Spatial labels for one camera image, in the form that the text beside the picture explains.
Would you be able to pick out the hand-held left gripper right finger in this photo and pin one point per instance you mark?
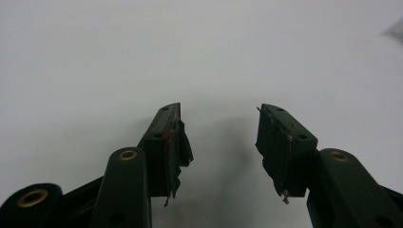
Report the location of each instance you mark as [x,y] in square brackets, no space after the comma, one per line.
[282,152]

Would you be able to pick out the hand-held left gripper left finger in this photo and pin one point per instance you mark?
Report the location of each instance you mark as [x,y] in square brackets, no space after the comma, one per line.
[158,158]

